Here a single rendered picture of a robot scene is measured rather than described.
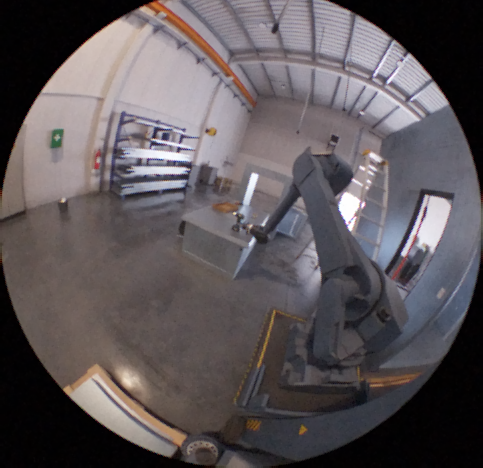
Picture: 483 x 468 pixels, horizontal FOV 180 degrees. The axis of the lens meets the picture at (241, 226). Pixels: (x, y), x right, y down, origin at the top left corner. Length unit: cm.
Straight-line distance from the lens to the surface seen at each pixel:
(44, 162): 512
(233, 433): 128
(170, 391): 147
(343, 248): 76
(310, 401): 114
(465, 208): 177
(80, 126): 517
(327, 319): 71
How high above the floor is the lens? 147
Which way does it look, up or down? 22 degrees down
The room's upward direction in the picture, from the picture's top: 18 degrees clockwise
